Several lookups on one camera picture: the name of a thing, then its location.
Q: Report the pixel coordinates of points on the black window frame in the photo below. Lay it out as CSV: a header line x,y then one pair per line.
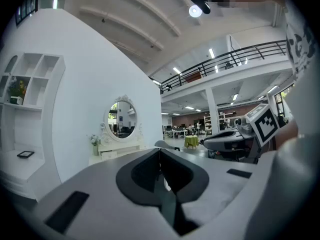
x,y
26,6

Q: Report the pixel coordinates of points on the potted plant with yellow flowers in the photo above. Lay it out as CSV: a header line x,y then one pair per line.
x,y
17,90

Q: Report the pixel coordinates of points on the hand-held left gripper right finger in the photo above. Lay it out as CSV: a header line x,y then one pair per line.
x,y
220,181

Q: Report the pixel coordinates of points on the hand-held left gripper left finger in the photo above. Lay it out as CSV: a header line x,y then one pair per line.
x,y
100,184

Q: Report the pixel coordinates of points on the round ceiling lamp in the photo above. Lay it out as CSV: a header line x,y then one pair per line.
x,y
193,12

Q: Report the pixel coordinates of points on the white vanity table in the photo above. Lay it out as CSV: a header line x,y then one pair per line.
x,y
95,162

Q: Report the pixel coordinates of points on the black head-mounted lamp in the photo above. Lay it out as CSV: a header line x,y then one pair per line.
x,y
200,1

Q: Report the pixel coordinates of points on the pale green vase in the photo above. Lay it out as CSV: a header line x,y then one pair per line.
x,y
95,151

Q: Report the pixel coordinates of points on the person's printed white t-shirt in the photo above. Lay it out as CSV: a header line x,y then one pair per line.
x,y
300,46

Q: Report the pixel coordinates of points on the ornate white vanity mirror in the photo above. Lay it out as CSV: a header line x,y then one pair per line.
x,y
107,139

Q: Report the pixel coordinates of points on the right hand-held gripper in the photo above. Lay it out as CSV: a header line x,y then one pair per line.
x,y
265,126

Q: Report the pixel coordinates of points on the person's right forearm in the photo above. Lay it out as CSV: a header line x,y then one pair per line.
x,y
287,134

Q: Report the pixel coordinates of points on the small white drawer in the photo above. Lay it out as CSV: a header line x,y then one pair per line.
x,y
108,155

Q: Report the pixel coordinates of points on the white artificial flowers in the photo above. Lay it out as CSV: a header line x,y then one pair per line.
x,y
94,139

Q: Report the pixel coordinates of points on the black picture frame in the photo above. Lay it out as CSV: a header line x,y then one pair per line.
x,y
25,154

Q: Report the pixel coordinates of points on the white shelf unit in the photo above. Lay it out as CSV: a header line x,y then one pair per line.
x,y
45,124

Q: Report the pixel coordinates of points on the black metal railing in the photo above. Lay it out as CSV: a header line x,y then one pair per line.
x,y
225,59

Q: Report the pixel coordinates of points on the yellow-green round table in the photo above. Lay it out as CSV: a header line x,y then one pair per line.
x,y
191,141

